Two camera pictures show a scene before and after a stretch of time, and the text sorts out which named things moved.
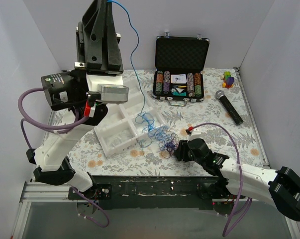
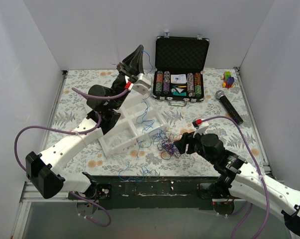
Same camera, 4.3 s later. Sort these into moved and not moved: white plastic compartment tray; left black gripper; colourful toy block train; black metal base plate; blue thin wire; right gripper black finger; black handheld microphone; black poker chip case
Moved: right gripper black finger; blue thin wire; left black gripper
Not moved: black handheld microphone; white plastic compartment tray; colourful toy block train; black poker chip case; black metal base plate
